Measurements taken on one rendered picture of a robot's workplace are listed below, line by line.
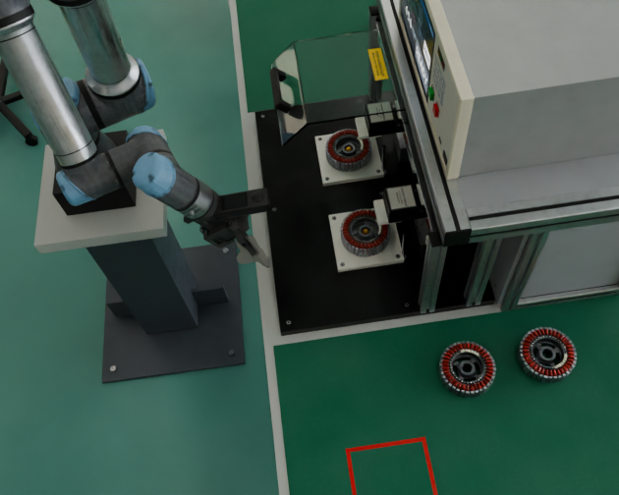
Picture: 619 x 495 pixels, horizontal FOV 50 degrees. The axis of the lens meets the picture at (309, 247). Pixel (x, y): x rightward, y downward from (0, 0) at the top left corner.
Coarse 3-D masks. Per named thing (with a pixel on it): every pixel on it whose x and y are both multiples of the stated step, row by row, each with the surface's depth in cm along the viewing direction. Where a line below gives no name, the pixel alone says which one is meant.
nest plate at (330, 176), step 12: (324, 144) 168; (372, 144) 166; (324, 156) 166; (372, 156) 165; (324, 168) 164; (360, 168) 163; (372, 168) 163; (324, 180) 162; (336, 180) 162; (348, 180) 162; (360, 180) 162
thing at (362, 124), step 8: (392, 112) 153; (360, 120) 158; (368, 120) 153; (376, 120) 152; (384, 120) 152; (392, 120) 152; (408, 120) 155; (360, 128) 157; (368, 128) 153; (376, 128) 153; (384, 128) 154; (392, 128) 154; (400, 128) 154; (360, 136) 155; (368, 136) 155; (376, 136) 156
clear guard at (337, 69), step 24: (288, 48) 148; (312, 48) 145; (336, 48) 145; (360, 48) 144; (384, 48) 144; (288, 72) 145; (312, 72) 142; (336, 72) 141; (360, 72) 141; (288, 96) 142; (312, 96) 138; (336, 96) 138; (360, 96) 137; (384, 96) 137; (288, 120) 140; (312, 120) 135; (336, 120) 135
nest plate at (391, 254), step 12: (336, 216) 156; (336, 228) 155; (372, 228) 154; (396, 228) 153; (336, 240) 153; (360, 240) 153; (396, 240) 152; (336, 252) 151; (348, 252) 151; (384, 252) 150; (396, 252) 150; (348, 264) 150; (360, 264) 149; (372, 264) 149; (384, 264) 150
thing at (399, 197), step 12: (384, 192) 143; (396, 192) 142; (408, 192) 141; (384, 204) 145; (396, 204) 140; (408, 204) 140; (420, 204) 142; (384, 216) 144; (396, 216) 141; (408, 216) 141; (420, 216) 142
